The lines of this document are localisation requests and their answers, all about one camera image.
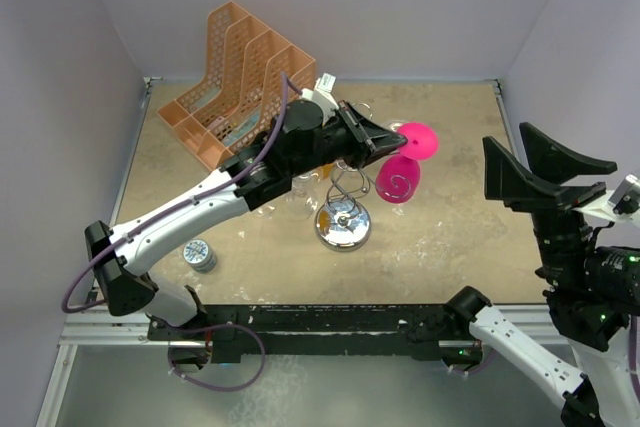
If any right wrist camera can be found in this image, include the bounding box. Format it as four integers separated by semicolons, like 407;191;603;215
576;172;639;227

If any black base frame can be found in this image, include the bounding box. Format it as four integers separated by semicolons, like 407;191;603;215
148;287;491;363

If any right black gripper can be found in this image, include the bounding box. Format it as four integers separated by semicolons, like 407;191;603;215
480;118;613;285

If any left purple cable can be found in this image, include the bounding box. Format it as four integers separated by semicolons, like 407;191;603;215
60;71;304;314

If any chrome wine glass rack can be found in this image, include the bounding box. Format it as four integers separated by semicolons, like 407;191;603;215
314;102;376;253

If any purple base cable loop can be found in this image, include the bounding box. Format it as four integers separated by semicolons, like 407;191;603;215
167;321;267;392

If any small round tin can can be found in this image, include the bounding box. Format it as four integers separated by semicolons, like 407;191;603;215
182;239;217;274

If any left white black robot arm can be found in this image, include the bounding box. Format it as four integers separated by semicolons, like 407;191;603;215
84;100;408;339

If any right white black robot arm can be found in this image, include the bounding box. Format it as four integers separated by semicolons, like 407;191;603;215
444;122;639;426

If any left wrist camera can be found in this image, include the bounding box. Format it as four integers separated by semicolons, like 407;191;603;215
301;73;339;123

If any clear champagne flute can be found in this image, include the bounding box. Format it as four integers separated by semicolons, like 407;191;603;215
385;119;406;216

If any pink plastic goblet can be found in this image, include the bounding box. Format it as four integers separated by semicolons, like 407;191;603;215
375;122;439;204

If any clear wine glass left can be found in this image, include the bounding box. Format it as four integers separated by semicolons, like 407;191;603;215
253;203;275;219

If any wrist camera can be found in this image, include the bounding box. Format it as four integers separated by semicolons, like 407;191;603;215
576;172;639;227
301;73;339;123

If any orange plastic file organizer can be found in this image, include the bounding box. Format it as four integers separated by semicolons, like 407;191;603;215
157;1;316;170

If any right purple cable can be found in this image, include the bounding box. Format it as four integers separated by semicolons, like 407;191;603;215
627;316;640;378

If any yellow plastic goblet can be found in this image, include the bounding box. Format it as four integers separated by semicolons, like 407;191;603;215
322;163;334;180

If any clear round wine glass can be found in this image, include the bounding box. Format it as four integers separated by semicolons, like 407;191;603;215
285;172;320;220

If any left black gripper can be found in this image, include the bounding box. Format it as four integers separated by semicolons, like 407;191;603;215
289;100;407;179

